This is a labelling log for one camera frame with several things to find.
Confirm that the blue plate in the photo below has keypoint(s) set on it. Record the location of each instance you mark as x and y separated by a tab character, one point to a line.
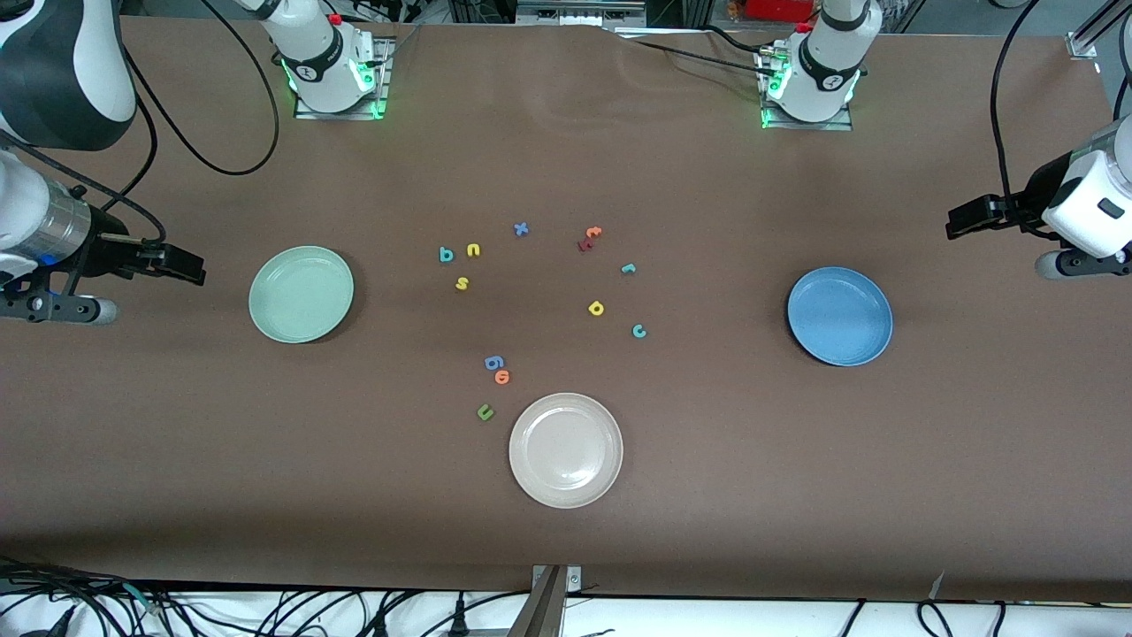
840	317

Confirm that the brown paper table cover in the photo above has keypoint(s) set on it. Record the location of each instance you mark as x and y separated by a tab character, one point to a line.
796	487

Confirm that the grey equipment box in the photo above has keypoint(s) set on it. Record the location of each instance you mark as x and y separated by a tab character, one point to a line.
575	11

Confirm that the light green plate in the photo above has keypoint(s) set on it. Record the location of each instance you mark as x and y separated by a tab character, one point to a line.
302	295

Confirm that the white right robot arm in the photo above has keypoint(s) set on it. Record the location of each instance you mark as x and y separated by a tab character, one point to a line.
53	71

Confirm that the beige plate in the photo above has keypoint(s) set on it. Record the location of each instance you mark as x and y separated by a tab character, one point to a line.
566	450

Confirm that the metal corner bracket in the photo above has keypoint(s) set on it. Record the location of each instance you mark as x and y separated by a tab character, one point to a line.
575	579

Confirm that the red box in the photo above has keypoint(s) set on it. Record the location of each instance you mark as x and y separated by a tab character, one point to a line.
778	9

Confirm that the aluminium frame corner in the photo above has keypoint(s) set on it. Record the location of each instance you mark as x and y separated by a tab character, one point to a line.
1083	44

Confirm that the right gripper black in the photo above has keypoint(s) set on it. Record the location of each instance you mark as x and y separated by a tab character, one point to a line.
110	249

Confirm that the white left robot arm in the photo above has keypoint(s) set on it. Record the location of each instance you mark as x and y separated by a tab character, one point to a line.
831	53

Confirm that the aluminium frame beam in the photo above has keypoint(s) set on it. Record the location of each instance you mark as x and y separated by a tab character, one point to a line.
539	615

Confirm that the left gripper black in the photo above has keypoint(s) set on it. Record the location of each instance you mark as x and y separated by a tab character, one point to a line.
1036	202

